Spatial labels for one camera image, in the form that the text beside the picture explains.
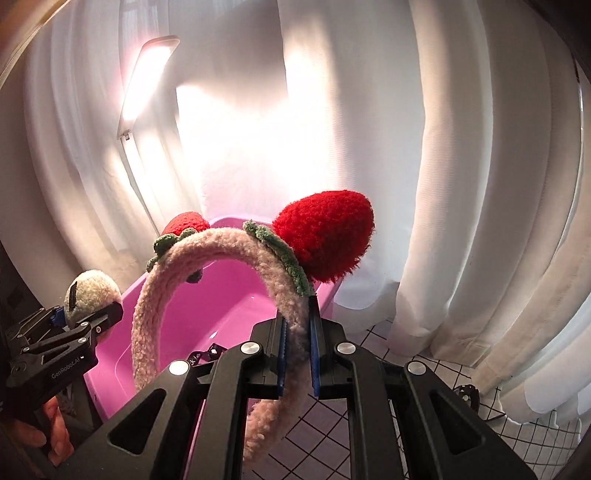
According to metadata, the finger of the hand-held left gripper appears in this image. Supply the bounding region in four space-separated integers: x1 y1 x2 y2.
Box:
4 306 66 345
11 300 124 357

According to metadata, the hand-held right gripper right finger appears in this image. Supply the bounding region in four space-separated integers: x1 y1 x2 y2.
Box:
309 295 539 480

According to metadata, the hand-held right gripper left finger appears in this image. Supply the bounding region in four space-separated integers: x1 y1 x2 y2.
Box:
55 316 291 480

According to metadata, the beige plush hair clip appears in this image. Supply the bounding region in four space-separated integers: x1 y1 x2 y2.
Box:
63 270 123 326

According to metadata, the black strap bracelet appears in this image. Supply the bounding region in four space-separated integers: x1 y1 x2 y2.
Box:
187 344 228 368

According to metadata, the pink plastic basin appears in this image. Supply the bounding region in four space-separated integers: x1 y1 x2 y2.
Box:
83 217 342 422

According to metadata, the pink plush strawberry headband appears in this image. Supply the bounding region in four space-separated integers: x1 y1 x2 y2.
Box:
130 190 376 466

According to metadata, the person's left hand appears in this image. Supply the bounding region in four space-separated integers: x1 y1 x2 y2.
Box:
7 396 72 468

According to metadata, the white checked tablecloth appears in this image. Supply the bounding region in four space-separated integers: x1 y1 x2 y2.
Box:
245 318 583 480

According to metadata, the white curtain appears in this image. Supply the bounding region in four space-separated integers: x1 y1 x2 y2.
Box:
18 0 588 425

